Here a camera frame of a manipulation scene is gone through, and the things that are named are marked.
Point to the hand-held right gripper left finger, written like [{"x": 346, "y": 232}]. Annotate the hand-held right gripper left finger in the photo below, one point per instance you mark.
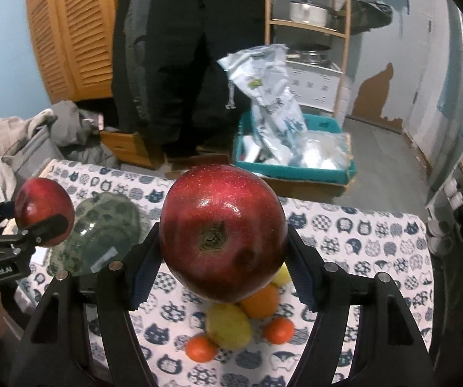
[{"x": 147, "y": 274}]

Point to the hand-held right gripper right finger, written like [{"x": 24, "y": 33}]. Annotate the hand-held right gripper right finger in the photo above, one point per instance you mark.
[{"x": 302, "y": 278}]

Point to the red apple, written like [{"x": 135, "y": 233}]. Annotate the red apple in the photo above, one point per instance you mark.
[
  {"x": 38, "y": 201},
  {"x": 223, "y": 217}
]

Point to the large orange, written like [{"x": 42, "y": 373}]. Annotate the large orange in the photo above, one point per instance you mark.
[{"x": 261, "y": 302}]

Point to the green glass bowl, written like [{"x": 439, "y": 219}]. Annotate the green glass bowl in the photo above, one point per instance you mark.
[{"x": 102, "y": 225}]

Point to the yellow lemon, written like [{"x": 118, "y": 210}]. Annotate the yellow lemon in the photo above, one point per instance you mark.
[
  {"x": 282, "y": 276},
  {"x": 227, "y": 326}
]

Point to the small tangerine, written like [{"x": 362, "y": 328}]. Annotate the small tangerine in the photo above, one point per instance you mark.
[
  {"x": 201, "y": 348},
  {"x": 278, "y": 329}
]

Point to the cat print blanket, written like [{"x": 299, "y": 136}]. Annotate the cat print blanket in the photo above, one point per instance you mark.
[{"x": 356, "y": 250}]

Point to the grey fabric bag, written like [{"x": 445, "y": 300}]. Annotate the grey fabric bag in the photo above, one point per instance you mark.
[{"x": 30, "y": 153}]

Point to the cardboard box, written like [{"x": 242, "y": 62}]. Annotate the cardboard box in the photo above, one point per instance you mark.
[{"x": 308, "y": 188}]

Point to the grey jacket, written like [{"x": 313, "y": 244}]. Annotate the grey jacket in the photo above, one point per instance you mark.
[{"x": 74, "y": 137}]

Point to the wooden drawer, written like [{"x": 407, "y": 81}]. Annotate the wooden drawer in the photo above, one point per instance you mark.
[{"x": 128, "y": 147}]

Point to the clear plastic bag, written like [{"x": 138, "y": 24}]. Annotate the clear plastic bag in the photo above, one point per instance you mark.
[{"x": 324, "y": 149}]

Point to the teal plastic basket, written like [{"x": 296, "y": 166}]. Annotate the teal plastic basket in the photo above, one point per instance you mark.
[{"x": 320, "y": 123}]

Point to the white printed plastic bag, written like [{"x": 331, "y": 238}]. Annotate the white printed plastic bag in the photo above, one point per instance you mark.
[{"x": 271, "y": 100}]

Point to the white patterned storage box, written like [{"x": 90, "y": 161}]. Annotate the white patterned storage box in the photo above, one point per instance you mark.
[{"x": 316, "y": 86}]

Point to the wooden louvered cabinet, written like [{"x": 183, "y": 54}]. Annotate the wooden louvered cabinet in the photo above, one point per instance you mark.
[{"x": 74, "y": 28}]

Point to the black coat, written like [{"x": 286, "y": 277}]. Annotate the black coat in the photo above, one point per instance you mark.
[{"x": 175, "y": 68}]

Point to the steel steamer pot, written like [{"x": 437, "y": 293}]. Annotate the steel steamer pot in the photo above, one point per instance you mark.
[{"x": 310, "y": 55}]

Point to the wooden shelf rack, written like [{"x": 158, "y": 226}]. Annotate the wooden shelf rack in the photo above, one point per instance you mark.
[{"x": 346, "y": 48}]

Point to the steel pot with lid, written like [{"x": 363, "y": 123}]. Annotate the steel pot with lid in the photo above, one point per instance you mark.
[{"x": 310, "y": 12}]

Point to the dark wok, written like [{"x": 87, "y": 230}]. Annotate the dark wok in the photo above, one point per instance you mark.
[{"x": 370, "y": 14}]

